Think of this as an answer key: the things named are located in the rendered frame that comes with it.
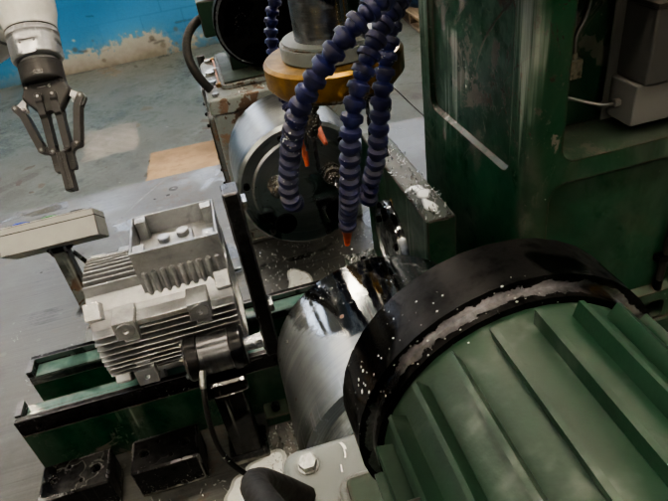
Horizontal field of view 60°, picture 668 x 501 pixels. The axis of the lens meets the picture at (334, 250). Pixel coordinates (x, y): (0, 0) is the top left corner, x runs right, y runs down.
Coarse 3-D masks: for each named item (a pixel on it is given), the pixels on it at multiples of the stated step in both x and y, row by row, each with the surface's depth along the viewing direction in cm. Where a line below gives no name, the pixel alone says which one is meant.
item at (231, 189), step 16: (224, 192) 65; (240, 208) 65; (240, 224) 67; (240, 240) 68; (240, 256) 69; (256, 272) 71; (256, 288) 72; (256, 304) 74; (272, 304) 75; (272, 320) 76; (272, 336) 77; (272, 352) 79
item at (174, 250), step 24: (144, 216) 84; (168, 216) 85; (192, 216) 86; (216, 216) 85; (144, 240) 85; (168, 240) 81; (192, 240) 78; (216, 240) 78; (144, 264) 78; (168, 264) 79; (192, 264) 79; (216, 264) 81; (144, 288) 80; (168, 288) 80
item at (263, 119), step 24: (264, 96) 113; (240, 120) 113; (264, 120) 104; (336, 120) 106; (240, 144) 107; (264, 144) 101; (336, 144) 104; (240, 168) 103; (264, 168) 103; (312, 168) 105; (336, 168) 104; (240, 192) 105; (264, 192) 105; (312, 192) 108; (336, 192) 109; (264, 216) 108; (288, 216) 109; (312, 216) 111; (336, 216) 111; (288, 240) 113
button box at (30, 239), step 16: (32, 224) 101; (48, 224) 101; (64, 224) 101; (80, 224) 102; (96, 224) 102; (0, 240) 100; (16, 240) 100; (32, 240) 100; (48, 240) 101; (64, 240) 101; (80, 240) 102; (0, 256) 100; (16, 256) 103
